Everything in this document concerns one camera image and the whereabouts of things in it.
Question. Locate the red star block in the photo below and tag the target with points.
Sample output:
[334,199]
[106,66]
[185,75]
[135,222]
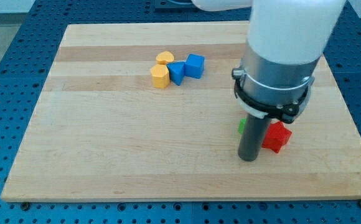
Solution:
[276,137]

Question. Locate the yellow heart block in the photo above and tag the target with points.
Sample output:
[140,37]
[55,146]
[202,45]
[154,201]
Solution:
[164,58]

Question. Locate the green block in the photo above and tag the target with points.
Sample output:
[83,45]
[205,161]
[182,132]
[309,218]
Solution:
[241,126]

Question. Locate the yellow hexagon block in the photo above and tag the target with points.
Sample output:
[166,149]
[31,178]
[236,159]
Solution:
[160,76]

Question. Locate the wooden board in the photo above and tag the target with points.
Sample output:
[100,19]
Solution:
[101,132]

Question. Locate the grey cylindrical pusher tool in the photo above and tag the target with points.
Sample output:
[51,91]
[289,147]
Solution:
[252,137]

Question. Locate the blue cube block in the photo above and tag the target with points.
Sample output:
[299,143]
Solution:
[194,66]

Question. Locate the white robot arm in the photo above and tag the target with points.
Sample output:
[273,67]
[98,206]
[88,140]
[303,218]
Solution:
[284,43]

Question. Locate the blue triangle block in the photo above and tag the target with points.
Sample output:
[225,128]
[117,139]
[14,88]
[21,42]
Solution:
[176,72]

